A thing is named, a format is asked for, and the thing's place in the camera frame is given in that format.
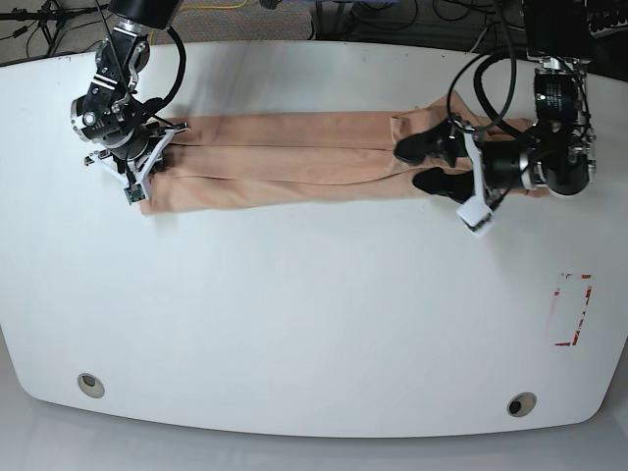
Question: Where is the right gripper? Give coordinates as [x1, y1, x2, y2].
[83, 122, 189, 194]

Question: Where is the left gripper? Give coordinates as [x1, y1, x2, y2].
[393, 122, 535, 206]

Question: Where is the table grommet hole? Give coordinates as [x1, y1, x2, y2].
[78, 373, 105, 399]
[506, 392, 537, 418]

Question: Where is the black tripod stand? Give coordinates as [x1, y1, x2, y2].
[1, 0, 109, 59]

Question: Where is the peach T-shirt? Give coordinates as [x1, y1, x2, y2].
[139, 99, 445, 215]

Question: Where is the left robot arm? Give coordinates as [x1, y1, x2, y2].
[393, 1, 596, 209]

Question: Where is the yellow cable on floor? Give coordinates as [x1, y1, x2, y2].
[149, 0, 249, 45]

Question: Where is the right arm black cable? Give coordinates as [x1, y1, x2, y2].
[144, 26, 188, 117]

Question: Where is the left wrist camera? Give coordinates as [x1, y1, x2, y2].
[456, 195, 496, 237]

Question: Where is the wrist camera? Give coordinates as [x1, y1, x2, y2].
[124, 183, 146, 205]
[456, 195, 496, 237]

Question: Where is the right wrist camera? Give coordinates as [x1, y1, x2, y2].
[124, 183, 146, 205]

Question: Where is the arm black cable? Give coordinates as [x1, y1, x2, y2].
[144, 26, 188, 117]
[445, 0, 541, 143]

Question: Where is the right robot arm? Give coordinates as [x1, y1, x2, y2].
[71, 0, 189, 204]

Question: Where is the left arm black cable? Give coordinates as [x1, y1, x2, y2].
[445, 0, 541, 143]

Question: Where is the left table grommet hole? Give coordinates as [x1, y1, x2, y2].
[78, 373, 105, 399]

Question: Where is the right table grommet hole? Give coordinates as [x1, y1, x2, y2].
[506, 392, 537, 418]

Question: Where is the red tape rectangle marking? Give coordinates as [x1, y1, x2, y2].
[549, 273, 593, 347]

